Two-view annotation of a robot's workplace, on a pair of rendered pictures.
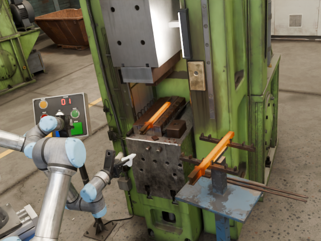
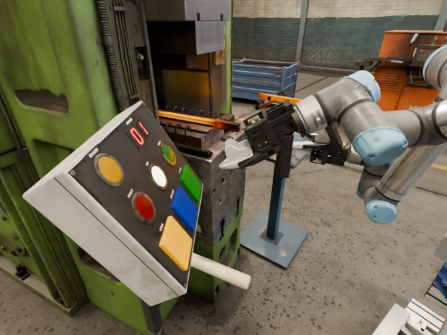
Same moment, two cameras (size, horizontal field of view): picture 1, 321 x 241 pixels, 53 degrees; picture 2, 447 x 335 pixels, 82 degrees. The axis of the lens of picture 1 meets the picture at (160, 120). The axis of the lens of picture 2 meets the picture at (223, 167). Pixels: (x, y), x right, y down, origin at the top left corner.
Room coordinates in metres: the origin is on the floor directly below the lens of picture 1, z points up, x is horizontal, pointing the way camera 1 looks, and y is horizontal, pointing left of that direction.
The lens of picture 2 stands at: (1.79, 1.08, 1.36)
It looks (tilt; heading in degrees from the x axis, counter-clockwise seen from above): 30 degrees down; 267
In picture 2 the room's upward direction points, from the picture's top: straight up
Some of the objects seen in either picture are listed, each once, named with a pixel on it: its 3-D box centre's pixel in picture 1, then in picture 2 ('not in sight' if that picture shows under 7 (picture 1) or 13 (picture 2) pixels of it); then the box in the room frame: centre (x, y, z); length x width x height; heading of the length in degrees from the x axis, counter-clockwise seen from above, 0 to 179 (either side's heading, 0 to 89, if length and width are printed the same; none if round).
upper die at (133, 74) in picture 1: (152, 62); (161, 35); (1.97, -0.01, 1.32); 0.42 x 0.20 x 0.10; 151
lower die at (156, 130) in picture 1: (160, 114); (171, 126); (1.97, -0.01, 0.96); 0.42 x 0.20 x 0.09; 151
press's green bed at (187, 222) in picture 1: (180, 197); (187, 237); (1.95, -0.06, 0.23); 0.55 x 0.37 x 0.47; 151
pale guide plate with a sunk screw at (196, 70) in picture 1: (197, 75); (219, 44); (1.74, -0.24, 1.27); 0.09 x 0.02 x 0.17; 61
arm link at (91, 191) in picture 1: (92, 189); (380, 158); (1.24, 0.37, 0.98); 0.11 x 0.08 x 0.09; 151
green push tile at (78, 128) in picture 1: (76, 128); (189, 183); (1.85, 0.53, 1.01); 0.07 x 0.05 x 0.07; 86
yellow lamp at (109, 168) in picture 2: (43, 104); (110, 169); (1.95, 0.73, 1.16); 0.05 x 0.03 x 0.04; 61
